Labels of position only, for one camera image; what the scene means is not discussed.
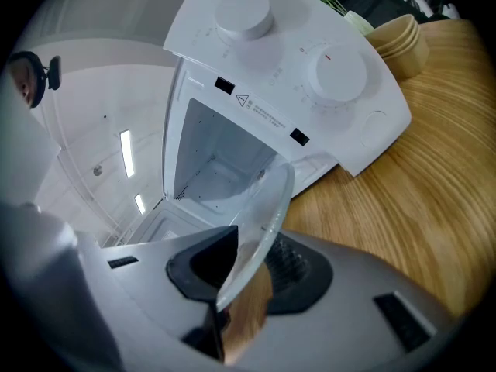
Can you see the long ceiling light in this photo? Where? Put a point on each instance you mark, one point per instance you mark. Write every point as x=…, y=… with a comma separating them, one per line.
x=127, y=153
x=140, y=204

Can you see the clear glass turntable plate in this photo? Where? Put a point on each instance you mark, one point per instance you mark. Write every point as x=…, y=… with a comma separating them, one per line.
x=267, y=207

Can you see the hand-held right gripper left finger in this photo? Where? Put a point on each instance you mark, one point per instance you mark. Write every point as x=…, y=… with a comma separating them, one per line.
x=155, y=285

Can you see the round ceiling smoke detector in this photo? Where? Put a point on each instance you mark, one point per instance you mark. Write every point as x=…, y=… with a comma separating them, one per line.
x=98, y=170

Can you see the brown paper cup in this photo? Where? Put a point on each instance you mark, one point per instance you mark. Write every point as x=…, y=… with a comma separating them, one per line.
x=414, y=58
x=411, y=39
x=391, y=29

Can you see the white microwave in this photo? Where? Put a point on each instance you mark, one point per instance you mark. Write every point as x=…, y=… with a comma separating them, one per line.
x=279, y=72

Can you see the white plant vase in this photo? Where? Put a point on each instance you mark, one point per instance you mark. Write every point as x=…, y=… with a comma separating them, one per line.
x=358, y=21

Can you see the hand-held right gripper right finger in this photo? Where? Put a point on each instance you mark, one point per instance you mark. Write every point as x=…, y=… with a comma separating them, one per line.
x=348, y=324

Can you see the person's face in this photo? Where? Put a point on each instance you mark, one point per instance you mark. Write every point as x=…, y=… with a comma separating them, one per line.
x=24, y=85

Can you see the black head-mounted camera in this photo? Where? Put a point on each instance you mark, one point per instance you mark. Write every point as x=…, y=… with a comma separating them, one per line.
x=54, y=72

